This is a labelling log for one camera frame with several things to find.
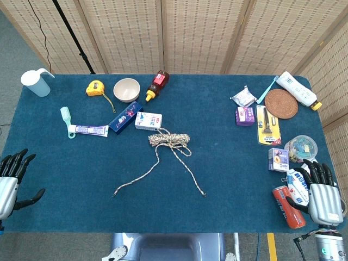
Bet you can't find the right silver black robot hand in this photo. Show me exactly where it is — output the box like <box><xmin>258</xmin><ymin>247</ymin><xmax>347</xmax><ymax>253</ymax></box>
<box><xmin>285</xmin><ymin>158</ymin><xmax>344</xmax><ymax>226</ymax></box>

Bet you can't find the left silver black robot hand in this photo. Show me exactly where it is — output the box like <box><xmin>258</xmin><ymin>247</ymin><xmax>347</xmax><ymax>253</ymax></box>
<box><xmin>0</xmin><ymin>148</ymin><xmax>46</xmax><ymax>220</ymax></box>

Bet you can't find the speckled beige rope bundle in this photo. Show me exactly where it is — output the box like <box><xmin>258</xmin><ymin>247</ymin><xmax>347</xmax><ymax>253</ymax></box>
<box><xmin>113</xmin><ymin>127</ymin><xmax>207</xmax><ymax>198</ymax></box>

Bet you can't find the white blue salt bag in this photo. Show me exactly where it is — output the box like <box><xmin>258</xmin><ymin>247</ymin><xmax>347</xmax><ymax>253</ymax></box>
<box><xmin>287</xmin><ymin>168</ymin><xmax>310</xmax><ymax>206</ymax></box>

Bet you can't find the red drink can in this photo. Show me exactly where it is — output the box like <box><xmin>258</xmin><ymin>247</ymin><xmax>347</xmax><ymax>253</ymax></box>
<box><xmin>272</xmin><ymin>185</ymin><xmax>307</xmax><ymax>229</ymax></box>

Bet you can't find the clear tub of clips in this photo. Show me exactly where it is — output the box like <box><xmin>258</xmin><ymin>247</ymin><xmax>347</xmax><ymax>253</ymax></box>
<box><xmin>284</xmin><ymin>135</ymin><xmax>319</xmax><ymax>164</ymax></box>

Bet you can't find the purple juice carton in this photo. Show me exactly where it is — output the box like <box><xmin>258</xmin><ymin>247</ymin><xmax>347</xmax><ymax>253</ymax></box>
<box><xmin>268</xmin><ymin>147</ymin><xmax>290</xmax><ymax>172</ymax></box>

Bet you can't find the yellow floor tape strip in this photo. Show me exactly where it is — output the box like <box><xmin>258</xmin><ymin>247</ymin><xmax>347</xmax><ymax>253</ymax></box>
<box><xmin>266</xmin><ymin>233</ymin><xmax>278</xmax><ymax>261</ymax></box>

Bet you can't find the blue felt table cloth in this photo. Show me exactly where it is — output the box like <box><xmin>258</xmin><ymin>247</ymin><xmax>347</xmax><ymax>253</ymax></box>
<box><xmin>0</xmin><ymin>73</ymin><xmax>348</xmax><ymax>234</ymax></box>

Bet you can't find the razor in yellow blister pack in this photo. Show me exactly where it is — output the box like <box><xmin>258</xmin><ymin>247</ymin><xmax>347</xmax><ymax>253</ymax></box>
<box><xmin>256</xmin><ymin>105</ymin><xmax>282</xmax><ymax>146</ymax></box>

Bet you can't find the mint green brush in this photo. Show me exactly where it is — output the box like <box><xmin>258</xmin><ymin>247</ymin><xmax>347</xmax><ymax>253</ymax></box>
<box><xmin>60</xmin><ymin>106</ymin><xmax>76</xmax><ymax>140</ymax></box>

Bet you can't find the white table leg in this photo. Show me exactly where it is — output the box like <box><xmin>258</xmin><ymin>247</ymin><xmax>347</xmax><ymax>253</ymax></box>
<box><xmin>233</xmin><ymin>233</ymin><xmax>240</xmax><ymax>261</ymax></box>

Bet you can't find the white purple toothpaste tube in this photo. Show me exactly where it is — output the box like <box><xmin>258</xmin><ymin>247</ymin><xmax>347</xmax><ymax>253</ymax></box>
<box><xmin>67</xmin><ymin>124</ymin><xmax>110</xmax><ymax>138</ymax></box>

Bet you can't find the round brown woven coaster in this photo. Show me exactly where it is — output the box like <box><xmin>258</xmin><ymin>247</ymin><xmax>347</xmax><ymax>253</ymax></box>
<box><xmin>264</xmin><ymin>89</ymin><xmax>299</xmax><ymax>120</ymax></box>

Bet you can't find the white plastic pitcher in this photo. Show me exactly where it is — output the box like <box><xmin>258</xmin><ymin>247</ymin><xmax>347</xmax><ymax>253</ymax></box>
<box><xmin>20</xmin><ymin>67</ymin><xmax>55</xmax><ymax>97</ymax></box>

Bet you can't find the purple tissue pack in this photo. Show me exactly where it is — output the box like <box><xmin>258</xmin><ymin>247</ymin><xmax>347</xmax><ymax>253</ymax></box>
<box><xmin>235</xmin><ymin>107</ymin><xmax>256</xmax><ymax>127</ymax></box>

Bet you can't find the white bottle yellow cap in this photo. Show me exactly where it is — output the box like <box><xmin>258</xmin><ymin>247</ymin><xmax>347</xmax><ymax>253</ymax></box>
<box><xmin>279</xmin><ymin>71</ymin><xmax>323</xmax><ymax>111</ymax></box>

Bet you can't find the light blue toothbrush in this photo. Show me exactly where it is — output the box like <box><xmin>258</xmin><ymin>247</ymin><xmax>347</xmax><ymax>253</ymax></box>
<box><xmin>256</xmin><ymin>75</ymin><xmax>279</xmax><ymax>104</ymax></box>

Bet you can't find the white wipes packet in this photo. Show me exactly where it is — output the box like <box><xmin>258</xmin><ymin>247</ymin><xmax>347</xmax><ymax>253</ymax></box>
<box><xmin>231</xmin><ymin>85</ymin><xmax>258</xmax><ymax>108</ymax></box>

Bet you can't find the yellow tape measure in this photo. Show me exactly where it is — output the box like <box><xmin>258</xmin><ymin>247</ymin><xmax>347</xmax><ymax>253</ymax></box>
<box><xmin>85</xmin><ymin>80</ymin><xmax>116</xmax><ymax>114</ymax></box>

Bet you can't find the long dark blue box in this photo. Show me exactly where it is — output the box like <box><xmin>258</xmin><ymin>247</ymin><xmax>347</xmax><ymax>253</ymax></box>
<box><xmin>108</xmin><ymin>101</ymin><xmax>144</xmax><ymax>135</ymax></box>

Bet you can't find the beige bowl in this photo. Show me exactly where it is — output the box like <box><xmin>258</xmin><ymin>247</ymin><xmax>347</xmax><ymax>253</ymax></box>
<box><xmin>113</xmin><ymin>78</ymin><xmax>141</xmax><ymax>103</ymax></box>

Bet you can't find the white blue milk carton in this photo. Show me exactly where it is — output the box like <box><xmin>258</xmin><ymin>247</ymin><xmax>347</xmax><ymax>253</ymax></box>
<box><xmin>134</xmin><ymin>111</ymin><xmax>163</xmax><ymax>131</ymax></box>

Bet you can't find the blue-grey robot torso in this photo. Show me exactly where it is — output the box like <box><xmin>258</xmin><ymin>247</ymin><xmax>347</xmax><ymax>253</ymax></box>
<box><xmin>110</xmin><ymin>233</ymin><xmax>226</xmax><ymax>261</ymax></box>

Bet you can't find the black tripod stand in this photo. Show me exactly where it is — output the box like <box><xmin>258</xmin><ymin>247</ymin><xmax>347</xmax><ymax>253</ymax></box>
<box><xmin>52</xmin><ymin>0</ymin><xmax>96</xmax><ymax>74</ymax></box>

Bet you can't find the honey bottle yellow cap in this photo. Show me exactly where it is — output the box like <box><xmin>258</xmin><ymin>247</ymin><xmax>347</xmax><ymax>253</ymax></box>
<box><xmin>145</xmin><ymin>70</ymin><xmax>170</xmax><ymax>103</ymax></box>

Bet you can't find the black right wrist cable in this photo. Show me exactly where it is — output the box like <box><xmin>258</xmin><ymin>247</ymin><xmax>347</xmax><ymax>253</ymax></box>
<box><xmin>293</xmin><ymin>231</ymin><xmax>318</xmax><ymax>261</ymax></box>

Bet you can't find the thin black hanging cable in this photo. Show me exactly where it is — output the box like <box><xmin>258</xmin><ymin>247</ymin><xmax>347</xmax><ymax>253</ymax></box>
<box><xmin>27</xmin><ymin>0</ymin><xmax>53</xmax><ymax>73</ymax></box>

